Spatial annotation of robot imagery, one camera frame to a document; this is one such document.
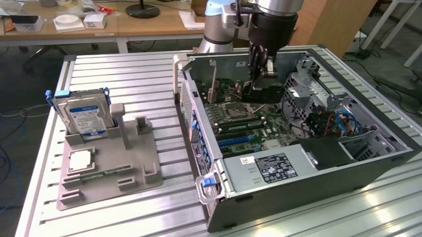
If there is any grey power supply unit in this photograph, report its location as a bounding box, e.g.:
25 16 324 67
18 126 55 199
222 144 320 193

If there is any blue wire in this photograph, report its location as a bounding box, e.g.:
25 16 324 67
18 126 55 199
334 110 362 135

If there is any white box with black lid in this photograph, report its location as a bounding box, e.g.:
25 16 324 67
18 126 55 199
10 15 45 32

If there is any perforated metal drive cage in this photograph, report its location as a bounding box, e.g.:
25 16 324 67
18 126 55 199
284 55 334 109

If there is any white labelled box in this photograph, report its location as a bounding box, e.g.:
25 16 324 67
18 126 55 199
83 13 109 30

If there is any blue expansion slot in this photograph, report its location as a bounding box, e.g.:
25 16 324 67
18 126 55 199
217 134 252 148

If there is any black round lamp base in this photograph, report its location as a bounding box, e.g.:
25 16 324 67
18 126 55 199
126 0 162 18

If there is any graphics card with metal bracket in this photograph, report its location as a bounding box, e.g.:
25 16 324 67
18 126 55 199
209 59 285 104

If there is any hard disk with blue bracket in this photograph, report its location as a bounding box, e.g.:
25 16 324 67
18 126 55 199
45 87 118 138

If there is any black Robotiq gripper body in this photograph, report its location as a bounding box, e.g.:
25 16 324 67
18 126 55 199
248 12 300 54

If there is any white table frame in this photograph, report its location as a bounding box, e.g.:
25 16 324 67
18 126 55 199
361 0 422 67

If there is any brown cardboard box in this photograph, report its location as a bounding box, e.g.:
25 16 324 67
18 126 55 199
191 0 209 24

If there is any wooden cabinet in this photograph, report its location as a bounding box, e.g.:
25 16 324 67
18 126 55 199
290 0 378 57

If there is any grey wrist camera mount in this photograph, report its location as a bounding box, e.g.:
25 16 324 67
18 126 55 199
221 3 254 30

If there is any grey metal disk bay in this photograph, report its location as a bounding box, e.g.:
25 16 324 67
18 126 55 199
338 127 397 162

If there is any CPU socket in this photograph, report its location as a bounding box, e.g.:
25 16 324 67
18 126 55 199
222 102 254 119

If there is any silver CPU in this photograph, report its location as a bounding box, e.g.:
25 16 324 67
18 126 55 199
69 150 94 171

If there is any wooden desk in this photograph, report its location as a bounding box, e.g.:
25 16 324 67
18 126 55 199
0 0 298 54

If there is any green RAM stick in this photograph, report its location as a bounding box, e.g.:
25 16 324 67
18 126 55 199
79 169 129 180
217 119 266 133

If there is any open black PC case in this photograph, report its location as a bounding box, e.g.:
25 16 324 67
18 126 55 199
173 48 422 233

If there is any grey printed parts rack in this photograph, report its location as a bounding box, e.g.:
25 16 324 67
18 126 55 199
54 102 165 210

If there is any white paper stack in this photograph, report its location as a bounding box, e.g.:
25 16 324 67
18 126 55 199
179 11 206 30

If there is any white round part on box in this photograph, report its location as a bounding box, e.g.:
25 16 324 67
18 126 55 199
53 14 86 33

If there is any green motherboard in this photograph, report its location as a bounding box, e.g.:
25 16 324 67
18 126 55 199
198 83 298 158

